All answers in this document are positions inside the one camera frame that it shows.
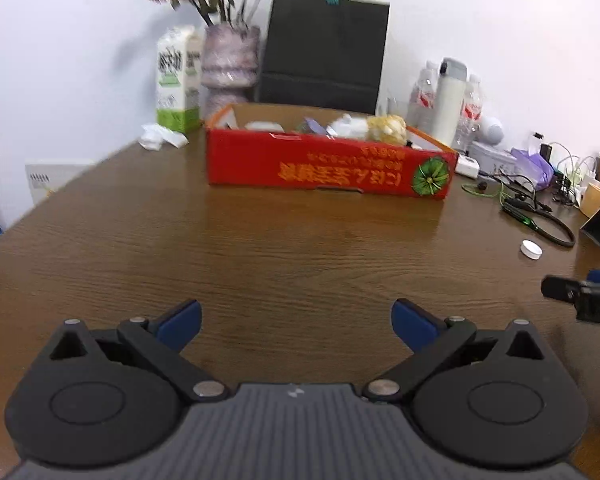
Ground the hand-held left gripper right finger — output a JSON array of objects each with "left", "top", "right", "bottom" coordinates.
[{"left": 363, "top": 298, "right": 550, "bottom": 404}]

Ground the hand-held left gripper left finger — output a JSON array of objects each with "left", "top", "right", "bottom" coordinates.
[{"left": 44, "top": 298, "right": 231, "bottom": 404}]

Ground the red cardboard box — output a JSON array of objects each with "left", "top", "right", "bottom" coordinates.
[{"left": 205, "top": 103, "right": 459, "bottom": 200}]

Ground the white and yellow plush toy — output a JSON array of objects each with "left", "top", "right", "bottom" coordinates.
[{"left": 366, "top": 115, "right": 408, "bottom": 147}]

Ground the wooden desktop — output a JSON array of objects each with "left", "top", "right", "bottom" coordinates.
[{"left": 0, "top": 132, "right": 600, "bottom": 480}]

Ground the small wooden box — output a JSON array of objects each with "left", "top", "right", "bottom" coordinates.
[{"left": 579, "top": 182, "right": 600, "bottom": 218}]

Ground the purple plastic bag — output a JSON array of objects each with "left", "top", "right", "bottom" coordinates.
[{"left": 511, "top": 147, "right": 555, "bottom": 192}]

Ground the pale patterned tin box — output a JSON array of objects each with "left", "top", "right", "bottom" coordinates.
[{"left": 467, "top": 140, "right": 518, "bottom": 175}]

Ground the white charger plug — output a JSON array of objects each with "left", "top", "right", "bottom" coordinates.
[{"left": 455, "top": 154, "right": 481, "bottom": 178}]

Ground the white round device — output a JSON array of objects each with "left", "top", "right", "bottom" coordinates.
[{"left": 477, "top": 116, "right": 506, "bottom": 143}]

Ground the crumpled white tissue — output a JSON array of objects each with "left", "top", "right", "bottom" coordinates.
[{"left": 140, "top": 122, "right": 189, "bottom": 151}]

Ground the white thermos flask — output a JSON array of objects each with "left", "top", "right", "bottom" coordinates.
[{"left": 429, "top": 57, "right": 468, "bottom": 148}]

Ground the clear glass cup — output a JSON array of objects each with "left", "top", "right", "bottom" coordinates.
[{"left": 387, "top": 92, "right": 411, "bottom": 118}]

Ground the white and green milk carton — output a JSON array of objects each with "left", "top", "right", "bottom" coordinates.
[{"left": 155, "top": 26, "right": 203, "bottom": 133}]

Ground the black paper bag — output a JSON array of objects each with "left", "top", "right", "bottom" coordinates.
[{"left": 254, "top": 0, "right": 391, "bottom": 116}]

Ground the black loop cable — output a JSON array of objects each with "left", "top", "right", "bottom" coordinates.
[{"left": 502, "top": 197, "right": 577, "bottom": 248}]

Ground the tangle of charging cables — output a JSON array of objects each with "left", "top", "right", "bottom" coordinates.
[{"left": 530, "top": 132, "right": 598, "bottom": 206}]

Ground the black and green earphone cable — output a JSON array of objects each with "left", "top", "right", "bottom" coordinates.
[{"left": 461, "top": 175, "right": 553, "bottom": 213}]

